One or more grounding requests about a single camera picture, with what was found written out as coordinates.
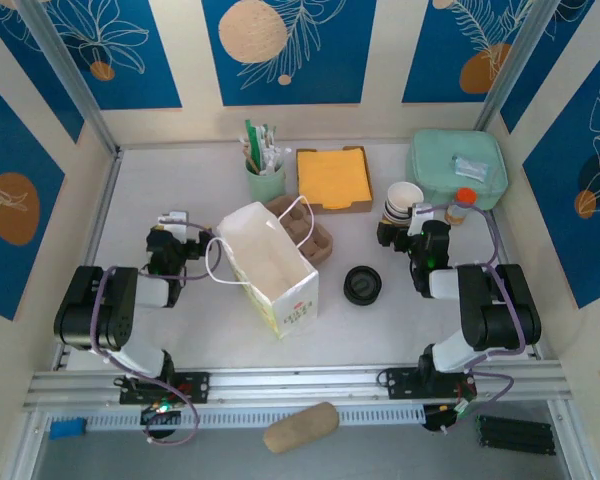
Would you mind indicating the wooden stirrer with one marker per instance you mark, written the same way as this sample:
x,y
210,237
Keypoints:
x,y
250,159

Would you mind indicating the yellow napkin stack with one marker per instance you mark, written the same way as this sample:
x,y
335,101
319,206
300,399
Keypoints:
x,y
332,177

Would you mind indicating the orange-capped small bottle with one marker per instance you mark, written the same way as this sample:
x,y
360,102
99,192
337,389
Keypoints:
x,y
465,196

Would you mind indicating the aluminium front rail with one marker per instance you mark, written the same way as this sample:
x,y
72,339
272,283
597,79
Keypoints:
x,y
290,387

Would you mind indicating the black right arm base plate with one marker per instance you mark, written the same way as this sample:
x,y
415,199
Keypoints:
x,y
397,382

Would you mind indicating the small clear plastic packet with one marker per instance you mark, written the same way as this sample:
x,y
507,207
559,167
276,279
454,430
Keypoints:
x,y
470,166

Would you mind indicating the green wrapped straw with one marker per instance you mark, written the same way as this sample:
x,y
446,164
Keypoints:
x,y
252,137

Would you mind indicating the small blue object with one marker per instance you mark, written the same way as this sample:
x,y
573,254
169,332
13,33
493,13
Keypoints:
x,y
67,430

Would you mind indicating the brown cork roll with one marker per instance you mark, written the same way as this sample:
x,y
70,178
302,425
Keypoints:
x,y
300,427

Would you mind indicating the white paper-wrapped straw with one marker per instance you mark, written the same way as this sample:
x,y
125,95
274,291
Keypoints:
x,y
273,134
266,145

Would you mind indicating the white paper takeout bag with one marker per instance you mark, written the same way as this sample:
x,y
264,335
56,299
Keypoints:
x,y
260,250

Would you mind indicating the brown cardboard napkin tray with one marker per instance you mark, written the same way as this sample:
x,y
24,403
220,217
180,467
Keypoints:
x,y
360,205

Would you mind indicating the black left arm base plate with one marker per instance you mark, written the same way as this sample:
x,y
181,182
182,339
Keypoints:
x,y
197,387

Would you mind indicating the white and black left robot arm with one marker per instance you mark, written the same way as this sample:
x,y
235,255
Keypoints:
x,y
152,292

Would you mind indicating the clear plastic-wrapped straw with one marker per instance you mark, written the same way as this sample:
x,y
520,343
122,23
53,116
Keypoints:
x,y
277,159

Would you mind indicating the aluminium corner post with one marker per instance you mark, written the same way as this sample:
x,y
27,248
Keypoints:
x,y
522,50
69,75

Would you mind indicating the mint green zip case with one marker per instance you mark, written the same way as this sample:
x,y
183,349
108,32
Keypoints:
x,y
440,160

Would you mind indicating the brown pulp cup carrier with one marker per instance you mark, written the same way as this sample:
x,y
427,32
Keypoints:
x,y
324,249
300,215

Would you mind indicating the green cylindrical utensil holder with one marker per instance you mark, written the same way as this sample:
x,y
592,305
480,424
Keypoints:
x,y
267,187

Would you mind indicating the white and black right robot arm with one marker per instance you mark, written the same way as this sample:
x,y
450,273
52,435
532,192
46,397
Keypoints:
x,y
500,310

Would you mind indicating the black ribbed block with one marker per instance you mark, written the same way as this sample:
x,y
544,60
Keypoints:
x,y
515,435

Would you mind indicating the stack of black lids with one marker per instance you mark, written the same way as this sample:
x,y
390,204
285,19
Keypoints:
x,y
362,285

